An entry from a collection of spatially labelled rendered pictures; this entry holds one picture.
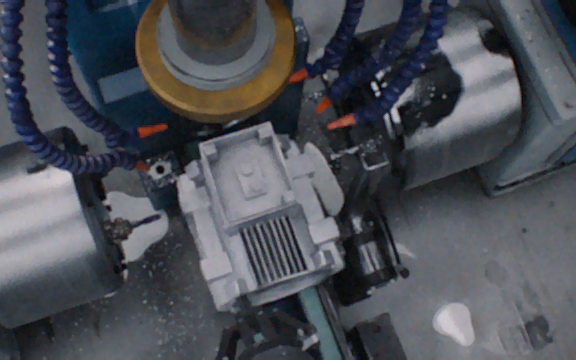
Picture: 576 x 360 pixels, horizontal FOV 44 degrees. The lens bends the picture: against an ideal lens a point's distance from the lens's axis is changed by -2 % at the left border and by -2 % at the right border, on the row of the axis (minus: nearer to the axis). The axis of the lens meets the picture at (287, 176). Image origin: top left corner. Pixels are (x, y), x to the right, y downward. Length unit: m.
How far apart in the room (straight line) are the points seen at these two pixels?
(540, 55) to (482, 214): 0.38
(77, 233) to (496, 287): 0.74
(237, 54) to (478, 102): 0.40
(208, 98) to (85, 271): 0.32
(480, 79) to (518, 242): 0.42
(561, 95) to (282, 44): 0.43
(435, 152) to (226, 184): 0.30
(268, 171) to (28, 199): 0.31
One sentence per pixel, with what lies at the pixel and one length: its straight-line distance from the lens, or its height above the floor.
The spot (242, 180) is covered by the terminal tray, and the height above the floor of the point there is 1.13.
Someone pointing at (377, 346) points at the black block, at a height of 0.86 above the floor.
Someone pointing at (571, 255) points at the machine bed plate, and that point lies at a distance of 1.40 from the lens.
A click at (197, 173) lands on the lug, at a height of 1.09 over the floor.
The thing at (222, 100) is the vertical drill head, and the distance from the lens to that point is 0.79.
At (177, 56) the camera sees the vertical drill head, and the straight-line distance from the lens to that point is 0.79.
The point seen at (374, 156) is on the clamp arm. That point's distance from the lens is 0.87.
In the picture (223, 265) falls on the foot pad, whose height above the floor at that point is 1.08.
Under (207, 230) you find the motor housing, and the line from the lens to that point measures 1.02.
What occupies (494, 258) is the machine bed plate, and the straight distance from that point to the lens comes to 1.35.
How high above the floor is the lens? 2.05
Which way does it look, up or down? 71 degrees down
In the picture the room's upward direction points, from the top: 7 degrees clockwise
